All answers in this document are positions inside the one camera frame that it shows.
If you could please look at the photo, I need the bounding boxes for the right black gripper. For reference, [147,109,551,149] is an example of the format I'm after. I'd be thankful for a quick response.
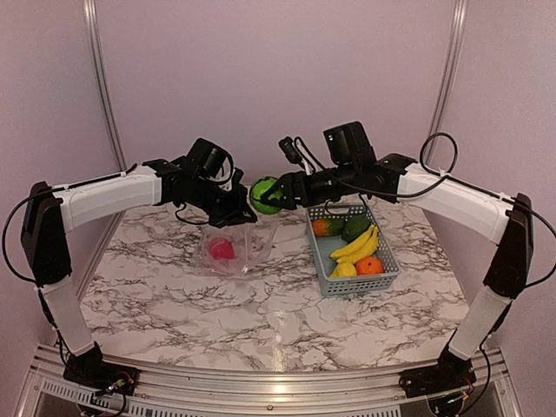
[261,161,360,210]

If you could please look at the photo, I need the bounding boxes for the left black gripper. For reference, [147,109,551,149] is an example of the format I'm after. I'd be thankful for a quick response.
[189,175,257,228]

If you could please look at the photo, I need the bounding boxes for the green toy watermelon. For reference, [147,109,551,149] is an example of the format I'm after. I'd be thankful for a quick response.
[249,176,281,215]

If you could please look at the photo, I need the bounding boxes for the clear zip top bag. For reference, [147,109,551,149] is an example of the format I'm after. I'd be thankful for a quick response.
[191,216,279,276]

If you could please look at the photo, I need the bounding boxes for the red toy apple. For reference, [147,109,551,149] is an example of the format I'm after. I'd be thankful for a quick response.
[208,237,235,261]

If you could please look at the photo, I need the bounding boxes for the grey plastic basket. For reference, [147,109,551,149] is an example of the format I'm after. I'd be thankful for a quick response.
[307,204,400,296]

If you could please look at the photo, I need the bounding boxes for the yellow toy lemon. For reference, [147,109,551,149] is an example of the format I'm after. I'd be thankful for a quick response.
[329,262,357,279]

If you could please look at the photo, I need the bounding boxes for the orange toy orange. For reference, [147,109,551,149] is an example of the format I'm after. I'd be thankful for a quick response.
[355,256,384,276]

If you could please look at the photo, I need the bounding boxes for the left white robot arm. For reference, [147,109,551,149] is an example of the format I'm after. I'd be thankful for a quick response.
[20,138,257,387]

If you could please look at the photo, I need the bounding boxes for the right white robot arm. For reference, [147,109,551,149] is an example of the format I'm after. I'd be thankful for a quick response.
[260,121,533,389]

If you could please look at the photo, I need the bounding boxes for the orange green toy mango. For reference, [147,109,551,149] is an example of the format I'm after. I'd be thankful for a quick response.
[311,218,346,237]

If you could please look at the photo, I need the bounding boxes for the dark green toy avocado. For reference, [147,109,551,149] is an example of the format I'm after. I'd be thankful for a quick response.
[341,215,372,243]

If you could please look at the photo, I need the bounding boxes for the yellow toy banana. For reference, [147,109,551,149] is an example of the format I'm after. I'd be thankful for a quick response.
[329,226,379,264]

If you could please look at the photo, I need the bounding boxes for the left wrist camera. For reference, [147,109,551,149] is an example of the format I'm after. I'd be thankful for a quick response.
[223,168,244,191]

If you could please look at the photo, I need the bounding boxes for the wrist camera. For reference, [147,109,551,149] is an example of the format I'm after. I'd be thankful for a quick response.
[223,168,244,191]
[278,136,321,175]

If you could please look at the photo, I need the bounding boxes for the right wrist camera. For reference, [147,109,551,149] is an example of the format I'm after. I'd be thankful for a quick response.
[278,136,321,175]

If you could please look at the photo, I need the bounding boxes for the right aluminium frame post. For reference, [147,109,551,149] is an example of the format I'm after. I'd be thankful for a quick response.
[416,0,470,166]

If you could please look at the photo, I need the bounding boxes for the aluminium frame post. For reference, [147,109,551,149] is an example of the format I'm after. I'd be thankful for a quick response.
[83,0,128,170]
[416,0,470,166]

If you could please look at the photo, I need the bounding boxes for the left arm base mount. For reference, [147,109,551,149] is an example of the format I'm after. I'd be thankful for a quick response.
[63,362,139,396]

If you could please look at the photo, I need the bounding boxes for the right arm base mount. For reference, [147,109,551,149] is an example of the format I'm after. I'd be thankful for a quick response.
[399,364,477,398]

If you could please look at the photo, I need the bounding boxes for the left aluminium frame post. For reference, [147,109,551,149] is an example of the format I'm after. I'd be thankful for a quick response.
[83,0,128,170]

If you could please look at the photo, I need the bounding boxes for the front aluminium rail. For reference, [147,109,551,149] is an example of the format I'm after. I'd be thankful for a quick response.
[25,347,509,417]

